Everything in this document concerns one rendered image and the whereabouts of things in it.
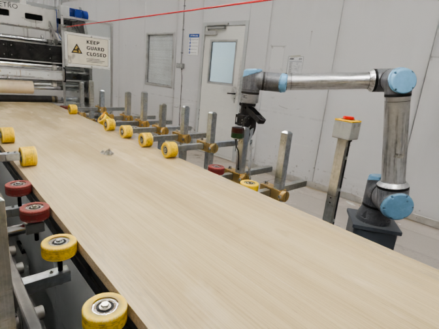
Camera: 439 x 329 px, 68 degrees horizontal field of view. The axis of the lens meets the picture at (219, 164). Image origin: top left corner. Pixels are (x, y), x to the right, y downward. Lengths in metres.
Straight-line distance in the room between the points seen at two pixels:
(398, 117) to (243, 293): 1.26
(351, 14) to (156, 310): 4.00
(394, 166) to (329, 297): 1.13
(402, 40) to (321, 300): 3.55
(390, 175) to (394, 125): 0.25
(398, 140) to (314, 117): 2.68
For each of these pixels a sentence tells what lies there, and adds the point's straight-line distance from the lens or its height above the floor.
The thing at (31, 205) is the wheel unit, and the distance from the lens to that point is 1.14.
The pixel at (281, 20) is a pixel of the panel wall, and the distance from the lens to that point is 4.78.
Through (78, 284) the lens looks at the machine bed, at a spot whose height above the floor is 0.76.
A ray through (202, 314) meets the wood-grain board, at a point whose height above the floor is 0.90.
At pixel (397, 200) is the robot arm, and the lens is 1.82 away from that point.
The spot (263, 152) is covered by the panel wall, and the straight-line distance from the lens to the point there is 4.84.
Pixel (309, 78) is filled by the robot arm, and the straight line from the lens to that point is 1.79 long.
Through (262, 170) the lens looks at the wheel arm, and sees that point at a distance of 1.81.
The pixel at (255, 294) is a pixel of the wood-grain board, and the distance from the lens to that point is 0.74.
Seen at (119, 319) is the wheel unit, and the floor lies 0.90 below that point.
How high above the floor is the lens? 1.34
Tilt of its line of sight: 15 degrees down
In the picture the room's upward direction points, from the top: 5 degrees clockwise
